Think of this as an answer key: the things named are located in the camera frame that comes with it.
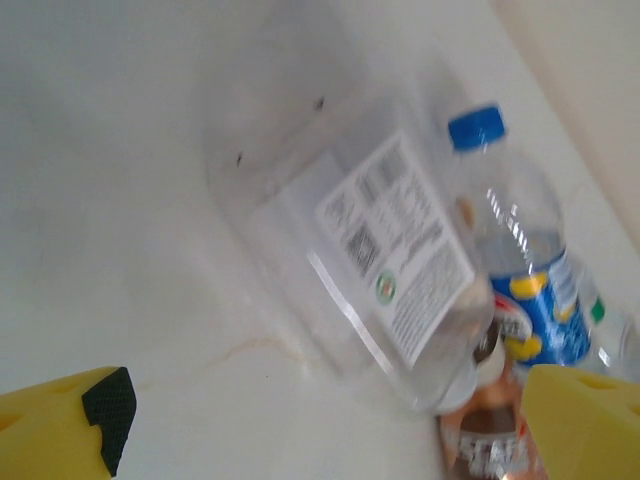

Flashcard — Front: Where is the clear bottle blue cap yellow print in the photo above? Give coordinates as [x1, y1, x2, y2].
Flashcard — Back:
[447, 102, 601, 381]

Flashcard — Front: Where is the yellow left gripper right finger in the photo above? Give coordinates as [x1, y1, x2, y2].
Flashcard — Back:
[519, 364, 640, 480]

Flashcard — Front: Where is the clear square bottle green cap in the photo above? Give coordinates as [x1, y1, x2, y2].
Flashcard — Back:
[244, 127, 496, 417]

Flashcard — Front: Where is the bottle brown orange label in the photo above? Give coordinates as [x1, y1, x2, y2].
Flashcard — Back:
[439, 289, 546, 480]

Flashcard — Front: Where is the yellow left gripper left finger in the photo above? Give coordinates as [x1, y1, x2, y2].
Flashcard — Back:
[0, 366, 137, 480]

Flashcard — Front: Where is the clear plastic bin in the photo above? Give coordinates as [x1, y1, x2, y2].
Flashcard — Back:
[0, 0, 640, 480]

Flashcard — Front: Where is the clear plastic bottle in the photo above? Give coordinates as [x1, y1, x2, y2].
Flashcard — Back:
[564, 259, 640, 387]

